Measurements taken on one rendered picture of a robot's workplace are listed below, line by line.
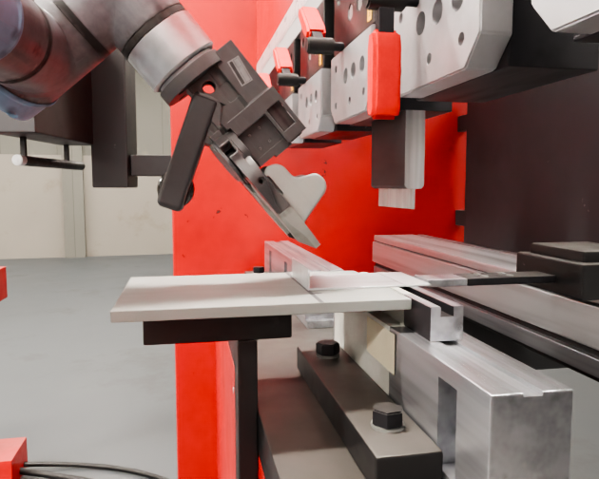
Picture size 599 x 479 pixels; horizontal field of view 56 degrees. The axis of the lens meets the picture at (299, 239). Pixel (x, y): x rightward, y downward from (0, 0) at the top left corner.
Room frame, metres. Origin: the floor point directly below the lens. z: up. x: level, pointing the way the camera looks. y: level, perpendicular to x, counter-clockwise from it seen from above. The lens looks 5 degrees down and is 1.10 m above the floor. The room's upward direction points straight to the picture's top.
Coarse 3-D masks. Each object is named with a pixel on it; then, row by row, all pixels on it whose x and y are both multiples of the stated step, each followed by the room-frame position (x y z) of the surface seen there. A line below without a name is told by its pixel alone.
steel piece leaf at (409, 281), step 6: (384, 276) 0.63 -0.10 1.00; (390, 276) 0.63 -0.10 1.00; (396, 276) 0.63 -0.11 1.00; (402, 276) 0.63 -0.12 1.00; (408, 276) 0.63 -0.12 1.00; (402, 282) 0.58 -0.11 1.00; (408, 282) 0.58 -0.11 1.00; (414, 282) 0.58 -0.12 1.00; (420, 282) 0.58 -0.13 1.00; (426, 282) 0.58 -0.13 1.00
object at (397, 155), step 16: (400, 112) 0.56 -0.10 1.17; (416, 112) 0.55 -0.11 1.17; (384, 128) 0.60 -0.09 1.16; (400, 128) 0.56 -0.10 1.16; (416, 128) 0.55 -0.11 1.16; (384, 144) 0.60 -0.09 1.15; (400, 144) 0.56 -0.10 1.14; (416, 144) 0.55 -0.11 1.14; (384, 160) 0.60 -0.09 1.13; (400, 160) 0.56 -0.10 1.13; (416, 160) 0.55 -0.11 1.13; (384, 176) 0.60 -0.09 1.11; (400, 176) 0.56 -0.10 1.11; (416, 176) 0.55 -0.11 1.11; (384, 192) 0.63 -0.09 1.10; (400, 192) 0.58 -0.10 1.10
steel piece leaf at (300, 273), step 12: (300, 264) 0.58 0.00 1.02; (300, 276) 0.58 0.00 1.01; (312, 276) 0.63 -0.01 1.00; (324, 276) 0.63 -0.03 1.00; (336, 276) 0.63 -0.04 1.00; (348, 276) 0.63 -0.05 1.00; (360, 276) 0.63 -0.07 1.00; (372, 276) 0.63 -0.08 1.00; (312, 288) 0.55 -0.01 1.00; (324, 288) 0.55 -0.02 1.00; (336, 288) 0.55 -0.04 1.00; (348, 288) 0.56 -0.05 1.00; (360, 288) 0.56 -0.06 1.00
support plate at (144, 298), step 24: (144, 288) 0.56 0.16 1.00; (168, 288) 0.56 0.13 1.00; (192, 288) 0.56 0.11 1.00; (216, 288) 0.56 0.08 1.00; (240, 288) 0.56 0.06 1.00; (264, 288) 0.56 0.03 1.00; (288, 288) 0.56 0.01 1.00; (384, 288) 0.56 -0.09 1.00; (120, 312) 0.46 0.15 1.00; (144, 312) 0.46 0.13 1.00; (168, 312) 0.46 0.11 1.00; (192, 312) 0.47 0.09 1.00; (216, 312) 0.47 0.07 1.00; (240, 312) 0.47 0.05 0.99; (264, 312) 0.48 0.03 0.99; (288, 312) 0.48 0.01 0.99; (312, 312) 0.49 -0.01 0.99; (336, 312) 0.49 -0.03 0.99
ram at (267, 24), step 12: (264, 0) 1.27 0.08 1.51; (276, 0) 1.12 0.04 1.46; (288, 0) 0.99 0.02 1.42; (312, 0) 0.81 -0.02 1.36; (264, 12) 1.27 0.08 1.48; (276, 12) 1.12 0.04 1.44; (264, 24) 1.28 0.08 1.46; (276, 24) 1.12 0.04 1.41; (264, 36) 1.28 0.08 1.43; (288, 36) 0.99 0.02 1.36; (264, 48) 1.28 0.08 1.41; (264, 72) 1.28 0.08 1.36; (276, 72) 1.20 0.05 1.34; (276, 84) 1.33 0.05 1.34
